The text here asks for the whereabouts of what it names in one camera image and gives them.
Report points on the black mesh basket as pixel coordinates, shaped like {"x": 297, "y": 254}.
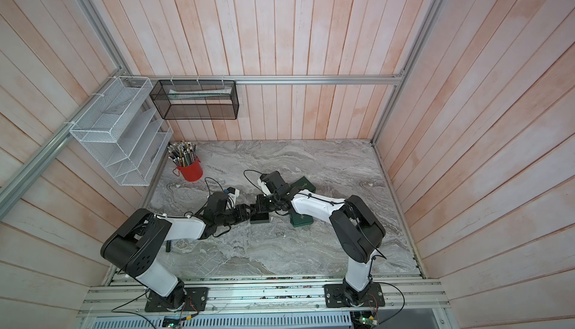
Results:
{"x": 196, "y": 99}

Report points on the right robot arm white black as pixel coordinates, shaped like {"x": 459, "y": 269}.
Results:
{"x": 358, "y": 231}

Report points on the aluminium frame rail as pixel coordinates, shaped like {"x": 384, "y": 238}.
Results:
{"x": 284, "y": 79}

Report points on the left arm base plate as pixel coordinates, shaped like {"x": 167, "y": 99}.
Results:
{"x": 183, "y": 298}

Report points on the green jewelry box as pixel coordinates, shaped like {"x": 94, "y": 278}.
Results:
{"x": 260, "y": 218}
{"x": 304, "y": 184}

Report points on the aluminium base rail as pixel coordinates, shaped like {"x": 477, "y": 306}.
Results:
{"x": 265, "y": 295}

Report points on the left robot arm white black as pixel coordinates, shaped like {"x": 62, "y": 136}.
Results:
{"x": 134, "y": 246}

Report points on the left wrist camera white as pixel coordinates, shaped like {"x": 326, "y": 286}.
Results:
{"x": 233, "y": 195}

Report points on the white wire mesh shelf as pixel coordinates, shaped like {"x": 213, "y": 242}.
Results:
{"x": 127, "y": 139}

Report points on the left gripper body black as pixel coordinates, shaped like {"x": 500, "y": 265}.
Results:
{"x": 236, "y": 216}

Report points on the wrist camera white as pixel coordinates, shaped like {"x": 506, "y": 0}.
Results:
{"x": 233, "y": 195}
{"x": 263, "y": 187}

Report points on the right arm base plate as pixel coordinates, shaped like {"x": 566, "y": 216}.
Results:
{"x": 342, "y": 295}

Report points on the red pencil cup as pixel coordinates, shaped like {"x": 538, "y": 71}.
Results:
{"x": 191, "y": 173}

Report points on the right green jewelry box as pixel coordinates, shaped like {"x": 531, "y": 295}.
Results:
{"x": 304, "y": 184}

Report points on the left green jewelry box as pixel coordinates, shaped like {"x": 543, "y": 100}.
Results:
{"x": 260, "y": 218}

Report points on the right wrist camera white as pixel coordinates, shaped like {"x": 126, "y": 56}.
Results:
{"x": 263, "y": 187}

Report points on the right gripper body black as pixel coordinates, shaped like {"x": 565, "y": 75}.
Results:
{"x": 267, "y": 204}

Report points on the pencils bundle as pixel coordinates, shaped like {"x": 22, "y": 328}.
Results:
{"x": 182, "y": 153}

